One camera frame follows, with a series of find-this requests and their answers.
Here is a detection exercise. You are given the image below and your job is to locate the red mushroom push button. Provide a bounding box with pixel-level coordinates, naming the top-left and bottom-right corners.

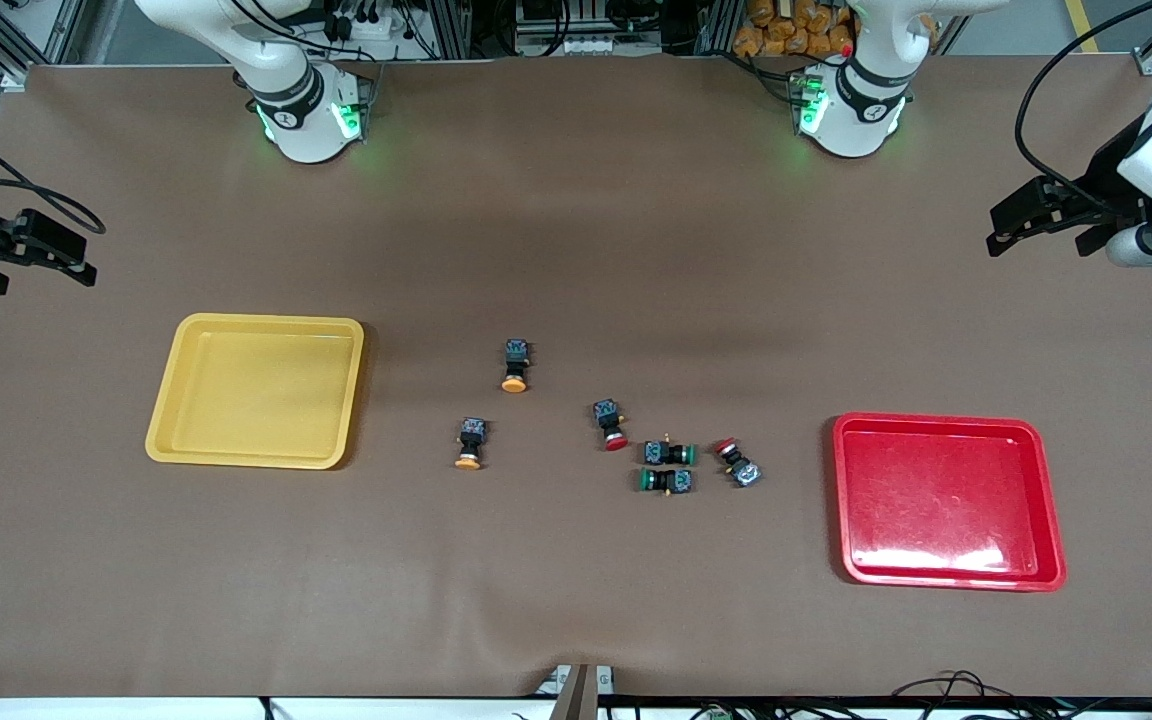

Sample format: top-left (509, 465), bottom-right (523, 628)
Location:
top-left (714, 437), bottom-right (763, 489)
top-left (592, 399), bottom-right (630, 452)

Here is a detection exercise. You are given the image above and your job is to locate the yellow mushroom push button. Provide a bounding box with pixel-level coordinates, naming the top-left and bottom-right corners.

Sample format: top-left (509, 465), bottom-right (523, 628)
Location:
top-left (454, 417), bottom-right (490, 471)
top-left (501, 338), bottom-right (533, 394)

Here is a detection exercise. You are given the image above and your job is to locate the yellow plastic tray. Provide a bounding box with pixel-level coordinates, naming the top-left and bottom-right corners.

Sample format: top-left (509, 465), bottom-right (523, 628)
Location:
top-left (144, 313), bottom-right (366, 471)

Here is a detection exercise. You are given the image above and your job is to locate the red plastic tray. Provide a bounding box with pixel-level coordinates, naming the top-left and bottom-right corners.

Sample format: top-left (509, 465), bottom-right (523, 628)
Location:
top-left (832, 412), bottom-right (1068, 593)

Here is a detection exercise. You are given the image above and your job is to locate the orange packaged goods pile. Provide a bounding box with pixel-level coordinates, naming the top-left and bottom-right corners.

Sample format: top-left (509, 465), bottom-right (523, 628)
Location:
top-left (733, 0), bottom-right (855, 58)

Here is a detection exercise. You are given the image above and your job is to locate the white power strip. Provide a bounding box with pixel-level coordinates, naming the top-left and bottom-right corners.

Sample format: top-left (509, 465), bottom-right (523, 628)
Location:
top-left (331, 8), bottom-right (407, 43)

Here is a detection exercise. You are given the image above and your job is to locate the green push button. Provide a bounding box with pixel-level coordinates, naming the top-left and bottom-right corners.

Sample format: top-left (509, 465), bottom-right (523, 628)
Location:
top-left (637, 468), bottom-right (695, 497)
top-left (642, 433), bottom-right (699, 467)

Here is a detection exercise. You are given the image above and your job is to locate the grey equipment rack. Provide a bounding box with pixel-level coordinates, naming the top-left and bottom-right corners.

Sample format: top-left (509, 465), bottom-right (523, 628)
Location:
top-left (514, 0), bottom-right (632, 58)

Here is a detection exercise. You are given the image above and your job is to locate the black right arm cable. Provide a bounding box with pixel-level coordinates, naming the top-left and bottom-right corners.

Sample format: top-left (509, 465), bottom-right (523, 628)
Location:
top-left (0, 112), bottom-right (107, 237)

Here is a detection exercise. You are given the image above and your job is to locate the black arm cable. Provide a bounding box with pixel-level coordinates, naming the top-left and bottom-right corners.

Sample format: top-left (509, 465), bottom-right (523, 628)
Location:
top-left (1014, 0), bottom-right (1152, 216)
top-left (0, 112), bottom-right (107, 237)

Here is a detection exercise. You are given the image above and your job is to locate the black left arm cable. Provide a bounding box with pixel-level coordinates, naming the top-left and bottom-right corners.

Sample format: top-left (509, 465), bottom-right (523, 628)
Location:
top-left (1014, 0), bottom-right (1152, 216)

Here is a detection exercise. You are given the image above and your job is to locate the black cable bundle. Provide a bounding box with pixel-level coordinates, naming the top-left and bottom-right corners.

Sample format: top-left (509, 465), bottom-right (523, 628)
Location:
top-left (886, 668), bottom-right (1152, 720)

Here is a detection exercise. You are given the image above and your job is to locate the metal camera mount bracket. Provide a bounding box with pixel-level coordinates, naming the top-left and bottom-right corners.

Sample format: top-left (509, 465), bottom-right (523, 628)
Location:
top-left (539, 663), bottom-right (614, 720)

